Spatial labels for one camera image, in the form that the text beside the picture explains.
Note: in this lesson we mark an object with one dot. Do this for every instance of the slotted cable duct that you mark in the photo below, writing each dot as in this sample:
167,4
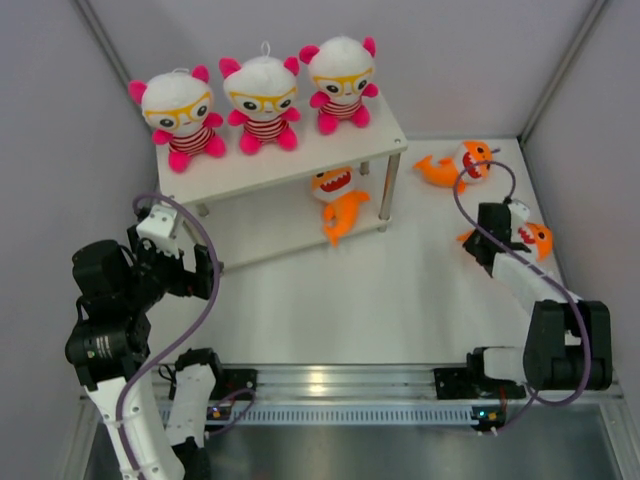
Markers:
349,414

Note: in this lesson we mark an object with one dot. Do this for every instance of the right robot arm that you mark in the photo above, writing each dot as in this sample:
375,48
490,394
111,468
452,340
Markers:
568,342

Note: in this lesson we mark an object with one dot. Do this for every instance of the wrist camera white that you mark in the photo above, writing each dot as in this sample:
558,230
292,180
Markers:
519,212
157,231

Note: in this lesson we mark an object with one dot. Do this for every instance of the orange shark plush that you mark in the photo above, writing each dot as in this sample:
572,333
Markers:
342,200
531,241
470,164

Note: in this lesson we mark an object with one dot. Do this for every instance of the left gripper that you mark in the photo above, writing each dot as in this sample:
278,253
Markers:
187,283

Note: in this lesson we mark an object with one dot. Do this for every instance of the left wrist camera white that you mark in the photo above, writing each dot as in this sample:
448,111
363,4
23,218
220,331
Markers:
157,231

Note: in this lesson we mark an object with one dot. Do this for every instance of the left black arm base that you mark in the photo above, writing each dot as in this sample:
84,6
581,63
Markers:
237,380

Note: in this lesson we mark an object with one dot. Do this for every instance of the white two-tier shelf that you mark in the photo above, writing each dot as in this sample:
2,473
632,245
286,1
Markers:
260,207

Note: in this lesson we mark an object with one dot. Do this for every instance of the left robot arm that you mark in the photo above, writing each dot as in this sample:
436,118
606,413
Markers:
108,348

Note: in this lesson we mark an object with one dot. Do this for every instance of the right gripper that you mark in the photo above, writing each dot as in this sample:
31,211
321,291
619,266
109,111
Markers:
469,244

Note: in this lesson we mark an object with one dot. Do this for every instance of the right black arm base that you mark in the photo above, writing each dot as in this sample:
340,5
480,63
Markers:
464,384

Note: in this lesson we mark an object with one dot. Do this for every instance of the aluminium front rail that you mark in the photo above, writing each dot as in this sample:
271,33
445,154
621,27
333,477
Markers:
343,384

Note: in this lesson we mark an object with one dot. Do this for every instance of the pink white plush with glasses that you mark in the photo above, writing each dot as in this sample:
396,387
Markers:
342,70

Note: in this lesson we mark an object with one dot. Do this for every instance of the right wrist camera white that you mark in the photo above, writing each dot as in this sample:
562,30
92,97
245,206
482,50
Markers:
519,212

